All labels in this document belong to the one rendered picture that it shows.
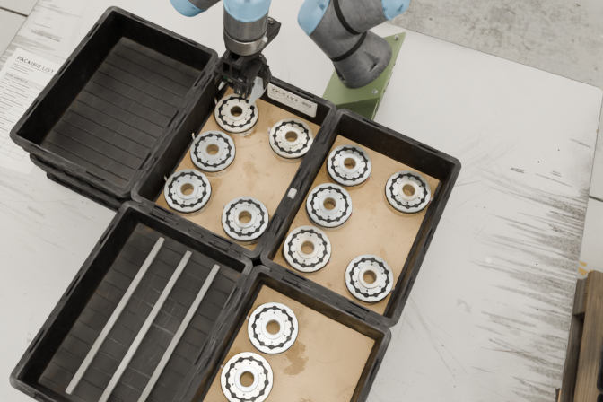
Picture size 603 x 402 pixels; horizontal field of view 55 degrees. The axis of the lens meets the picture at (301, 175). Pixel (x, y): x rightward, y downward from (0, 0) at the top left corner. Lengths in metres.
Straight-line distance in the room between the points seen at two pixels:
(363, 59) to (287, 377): 0.74
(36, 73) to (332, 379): 1.10
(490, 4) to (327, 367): 2.02
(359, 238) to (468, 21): 1.65
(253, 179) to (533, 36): 1.79
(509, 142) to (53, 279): 1.20
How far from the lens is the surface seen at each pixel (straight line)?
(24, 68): 1.74
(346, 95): 1.46
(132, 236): 1.31
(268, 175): 1.33
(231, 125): 1.35
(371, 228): 1.30
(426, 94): 1.64
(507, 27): 2.80
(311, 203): 1.27
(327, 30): 1.36
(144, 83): 1.47
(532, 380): 1.48
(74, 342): 1.29
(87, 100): 1.48
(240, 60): 1.04
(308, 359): 1.23
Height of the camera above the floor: 2.05
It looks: 67 degrees down
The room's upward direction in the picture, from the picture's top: 7 degrees clockwise
